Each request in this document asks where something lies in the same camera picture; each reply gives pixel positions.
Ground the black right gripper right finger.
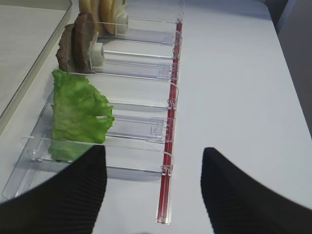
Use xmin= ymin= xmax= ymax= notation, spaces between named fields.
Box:
xmin=200 ymin=147 xmax=312 ymax=234

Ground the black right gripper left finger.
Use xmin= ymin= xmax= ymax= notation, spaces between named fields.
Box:
xmin=0 ymin=145 xmax=107 ymax=234

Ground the lettuce leaf in rack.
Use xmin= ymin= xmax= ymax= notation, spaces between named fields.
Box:
xmin=48 ymin=70 xmax=115 ymax=161

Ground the front brown meat patty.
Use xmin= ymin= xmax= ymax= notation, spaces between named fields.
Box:
xmin=56 ymin=24 xmax=76 ymax=72

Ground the brown meat patty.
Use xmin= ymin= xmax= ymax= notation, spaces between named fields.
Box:
xmin=72 ymin=13 xmax=95 ymax=72
xmin=56 ymin=24 xmax=76 ymax=72

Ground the rear brown meat patty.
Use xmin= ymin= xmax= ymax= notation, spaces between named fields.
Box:
xmin=72 ymin=13 xmax=95 ymax=72

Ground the red rack strip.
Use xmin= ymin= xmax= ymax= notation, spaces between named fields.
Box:
xmin=156 ymin=19 xmax=182 ymax=224

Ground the clear right acrylic rack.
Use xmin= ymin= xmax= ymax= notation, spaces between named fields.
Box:
xmin=0 ymin=0 xmax=185 ymax=220

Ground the cream metal tray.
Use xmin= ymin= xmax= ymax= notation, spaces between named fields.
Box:
xmin=0 ymin=0 xmax=72 ymax=130

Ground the right bun slice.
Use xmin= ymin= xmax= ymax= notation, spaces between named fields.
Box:
xmin=99 ymin=0 xmax=126 ymax=35

